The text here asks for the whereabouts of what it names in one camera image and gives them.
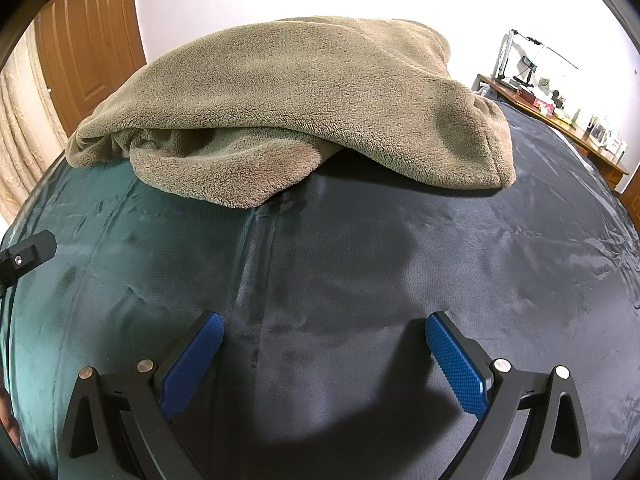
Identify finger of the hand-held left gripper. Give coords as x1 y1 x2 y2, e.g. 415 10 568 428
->
0 230 57 288

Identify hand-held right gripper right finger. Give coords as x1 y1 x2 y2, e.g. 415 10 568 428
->
424 311 591 480

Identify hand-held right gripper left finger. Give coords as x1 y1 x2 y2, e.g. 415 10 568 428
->
59 311 226 480

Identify brown fleece blanket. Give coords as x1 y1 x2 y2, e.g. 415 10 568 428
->
66 16 517 209

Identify beige curtain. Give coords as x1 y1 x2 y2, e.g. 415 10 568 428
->
0 25 68 231

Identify brown wooden door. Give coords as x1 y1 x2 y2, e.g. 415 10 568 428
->
34 0 147 137

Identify wooden desk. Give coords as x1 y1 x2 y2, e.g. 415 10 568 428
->
472 74 630 191

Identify glass jars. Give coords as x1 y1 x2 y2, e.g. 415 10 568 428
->
587 115 628 156

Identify red box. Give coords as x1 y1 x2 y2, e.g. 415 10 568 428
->
517 87 556 111

